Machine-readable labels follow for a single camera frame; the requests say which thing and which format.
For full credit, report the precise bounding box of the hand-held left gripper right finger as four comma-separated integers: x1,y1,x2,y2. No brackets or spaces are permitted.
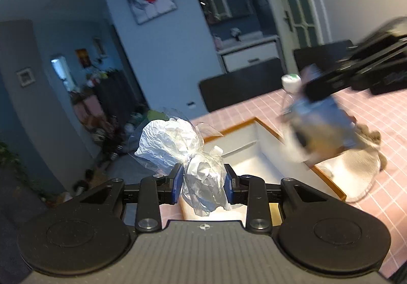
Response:
223,163,322,231

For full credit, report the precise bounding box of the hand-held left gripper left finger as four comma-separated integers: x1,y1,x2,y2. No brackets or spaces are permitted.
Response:
78,163,184,234

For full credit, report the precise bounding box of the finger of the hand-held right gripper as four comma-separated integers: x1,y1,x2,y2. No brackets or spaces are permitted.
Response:
303,60,360,103

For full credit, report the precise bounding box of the orange rimmed white box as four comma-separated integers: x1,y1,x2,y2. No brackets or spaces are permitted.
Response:
180,117,347,221

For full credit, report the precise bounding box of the clear plastic bottle green label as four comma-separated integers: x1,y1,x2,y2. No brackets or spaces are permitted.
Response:
279,64,360,164

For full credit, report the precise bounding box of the clear bag of paper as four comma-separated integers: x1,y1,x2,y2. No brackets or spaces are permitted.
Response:
134,107,233,216

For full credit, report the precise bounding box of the beige cloth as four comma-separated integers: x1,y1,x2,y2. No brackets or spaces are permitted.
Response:
318,123,383,203

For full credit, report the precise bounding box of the black chair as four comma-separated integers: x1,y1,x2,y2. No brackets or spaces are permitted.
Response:
293,39,356,76
199,58,287,113

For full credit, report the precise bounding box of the white cabinet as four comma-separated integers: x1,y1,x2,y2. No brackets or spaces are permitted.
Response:
217,33,282,74

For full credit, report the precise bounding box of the tall dark cabinet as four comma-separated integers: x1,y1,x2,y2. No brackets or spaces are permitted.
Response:
94,70,144,133

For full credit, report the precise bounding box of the pink cloth stand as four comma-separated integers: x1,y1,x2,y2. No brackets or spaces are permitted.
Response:
70,93,107,133

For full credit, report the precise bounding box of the pink checked tablecloth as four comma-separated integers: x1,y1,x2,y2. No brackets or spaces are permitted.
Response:
190,72,407,284

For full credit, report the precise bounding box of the green trailing plant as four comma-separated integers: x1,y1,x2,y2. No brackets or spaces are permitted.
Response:
0,141,50,203

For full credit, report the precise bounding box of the yellow wall picture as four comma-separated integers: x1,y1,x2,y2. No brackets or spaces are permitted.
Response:
75,48,90,69

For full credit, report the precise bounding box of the small grey wall frame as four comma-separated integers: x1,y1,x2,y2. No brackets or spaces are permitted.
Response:
16,67,35,87

